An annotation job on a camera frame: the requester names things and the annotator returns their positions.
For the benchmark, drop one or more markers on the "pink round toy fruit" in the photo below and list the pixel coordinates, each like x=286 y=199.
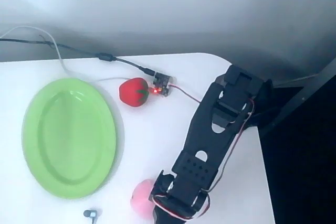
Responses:
x=141 y=197

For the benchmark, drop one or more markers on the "silver black earbud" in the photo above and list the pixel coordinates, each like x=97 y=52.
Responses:
x=90 y=213

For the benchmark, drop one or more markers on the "dark furniture beside table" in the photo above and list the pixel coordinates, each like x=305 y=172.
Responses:
x=302 y=155

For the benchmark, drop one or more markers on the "green oval plate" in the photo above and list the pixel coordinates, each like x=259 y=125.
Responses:
x=68 y=140

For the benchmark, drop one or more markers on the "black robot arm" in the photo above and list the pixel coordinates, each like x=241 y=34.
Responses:
x=204 y=134

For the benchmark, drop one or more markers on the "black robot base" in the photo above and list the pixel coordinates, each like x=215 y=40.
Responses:
x=262 y=108

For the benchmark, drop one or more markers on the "small controller circuit board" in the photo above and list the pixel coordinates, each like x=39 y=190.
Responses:
x=163 y=81

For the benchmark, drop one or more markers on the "red plush strawberry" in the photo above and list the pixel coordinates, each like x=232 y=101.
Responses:
x=132 y=91

